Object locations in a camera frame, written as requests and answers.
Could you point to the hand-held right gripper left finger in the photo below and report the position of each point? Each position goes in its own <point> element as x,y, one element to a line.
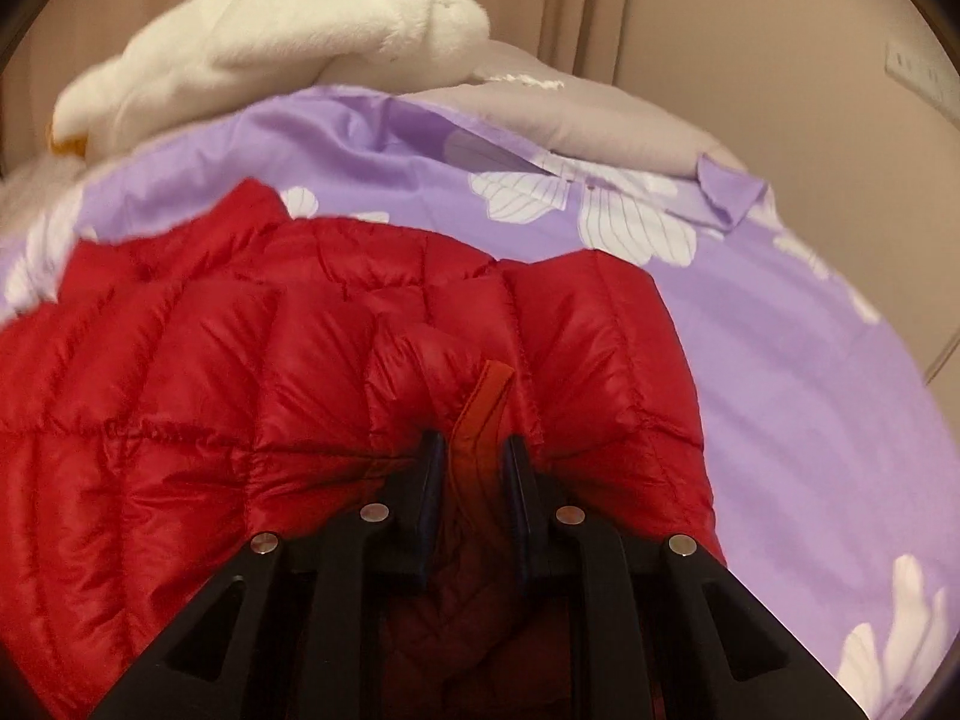
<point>432,481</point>

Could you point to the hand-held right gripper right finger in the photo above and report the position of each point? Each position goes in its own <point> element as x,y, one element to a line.
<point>517,489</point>

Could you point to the red down jacket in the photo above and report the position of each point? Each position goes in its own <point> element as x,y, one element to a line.
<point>225,390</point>

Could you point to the purple floral duvet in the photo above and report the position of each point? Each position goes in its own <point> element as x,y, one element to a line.
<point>787,405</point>

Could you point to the grey pillow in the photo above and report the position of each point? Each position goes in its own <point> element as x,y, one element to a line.
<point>600,120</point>

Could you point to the white plush goose toy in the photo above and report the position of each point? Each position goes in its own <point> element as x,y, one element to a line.
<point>262,37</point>

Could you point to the white wall outlet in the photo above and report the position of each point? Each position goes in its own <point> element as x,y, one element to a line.
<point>916,69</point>

